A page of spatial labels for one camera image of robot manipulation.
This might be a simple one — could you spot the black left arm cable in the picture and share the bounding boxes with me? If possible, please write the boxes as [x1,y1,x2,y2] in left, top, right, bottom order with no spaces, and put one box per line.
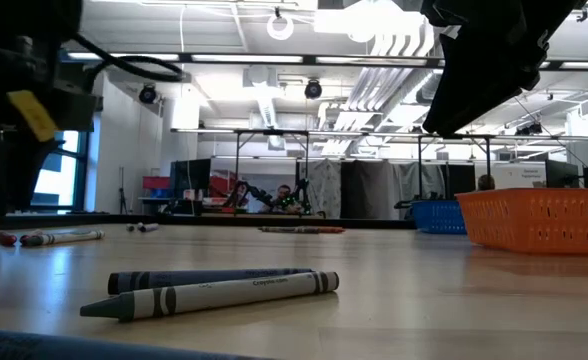
[71,33,185,84]

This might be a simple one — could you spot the grey curtain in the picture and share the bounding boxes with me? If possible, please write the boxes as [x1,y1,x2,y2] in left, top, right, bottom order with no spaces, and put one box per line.
[392,162,448,201]

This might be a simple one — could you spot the red box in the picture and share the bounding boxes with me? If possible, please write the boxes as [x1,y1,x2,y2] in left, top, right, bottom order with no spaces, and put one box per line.
[142,175,172,192]

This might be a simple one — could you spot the white ring ceiling fixture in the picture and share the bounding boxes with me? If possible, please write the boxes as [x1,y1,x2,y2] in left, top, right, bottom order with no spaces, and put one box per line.
[266,13,295,42]

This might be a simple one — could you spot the long light strip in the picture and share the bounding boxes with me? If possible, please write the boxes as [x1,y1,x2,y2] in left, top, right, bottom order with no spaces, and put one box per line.
[66,49,588,70]

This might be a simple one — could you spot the black aluminium table frame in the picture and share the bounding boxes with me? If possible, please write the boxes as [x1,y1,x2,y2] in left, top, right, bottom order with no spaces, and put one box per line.
[0,212,416,231]

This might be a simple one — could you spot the orange plastic basket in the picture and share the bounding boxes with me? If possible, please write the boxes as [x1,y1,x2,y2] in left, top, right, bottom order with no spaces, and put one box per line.
[455,187,588,257]

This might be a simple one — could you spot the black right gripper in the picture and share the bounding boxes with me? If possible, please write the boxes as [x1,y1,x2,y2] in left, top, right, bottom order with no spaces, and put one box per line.
[420,0,588,136]

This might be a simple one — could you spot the thin background tripod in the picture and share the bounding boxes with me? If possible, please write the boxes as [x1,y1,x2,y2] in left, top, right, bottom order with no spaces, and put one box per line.
[117,166,129,215]

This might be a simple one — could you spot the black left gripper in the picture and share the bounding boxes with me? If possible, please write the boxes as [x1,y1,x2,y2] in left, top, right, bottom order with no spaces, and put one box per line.
[0,34,100,216]

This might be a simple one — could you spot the large dark-framed window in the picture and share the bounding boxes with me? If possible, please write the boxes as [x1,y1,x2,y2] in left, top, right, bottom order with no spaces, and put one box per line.
[28,74,94,215]

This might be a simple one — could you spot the dark curtain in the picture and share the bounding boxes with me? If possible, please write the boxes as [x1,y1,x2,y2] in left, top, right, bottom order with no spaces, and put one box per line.
[340,159,396,220]

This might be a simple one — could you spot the bright ceiling light panel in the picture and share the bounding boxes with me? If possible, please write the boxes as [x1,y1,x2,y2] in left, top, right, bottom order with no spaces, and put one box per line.
[313,0,425,44]

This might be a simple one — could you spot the hanging light bar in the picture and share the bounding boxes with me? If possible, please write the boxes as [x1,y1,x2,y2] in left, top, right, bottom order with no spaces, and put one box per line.
[170,127,588,144]

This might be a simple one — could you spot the black ceiling spotlight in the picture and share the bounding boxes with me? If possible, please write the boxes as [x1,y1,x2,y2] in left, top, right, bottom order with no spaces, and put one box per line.
[137,83,159,105]
[515,121,544,137]
[303,78,324,100]

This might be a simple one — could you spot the blue plastic basket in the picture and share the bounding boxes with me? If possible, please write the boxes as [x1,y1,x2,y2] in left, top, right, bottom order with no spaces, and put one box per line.
[409,199,469,236]

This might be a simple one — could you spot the white patterned curtain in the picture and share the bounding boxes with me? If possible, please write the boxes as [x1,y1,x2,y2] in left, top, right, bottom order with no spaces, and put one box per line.
[298,158,344,219]

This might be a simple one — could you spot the red panel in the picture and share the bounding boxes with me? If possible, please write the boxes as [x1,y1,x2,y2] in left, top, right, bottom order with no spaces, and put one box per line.
[208,172,235,200]

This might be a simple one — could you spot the white ceiling pipe bundle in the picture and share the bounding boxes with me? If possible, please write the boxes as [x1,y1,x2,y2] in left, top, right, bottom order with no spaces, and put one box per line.
[318,19,438,157]

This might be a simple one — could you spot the white board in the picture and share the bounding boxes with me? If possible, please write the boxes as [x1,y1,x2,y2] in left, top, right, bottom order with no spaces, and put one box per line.
[475,162,549,191]

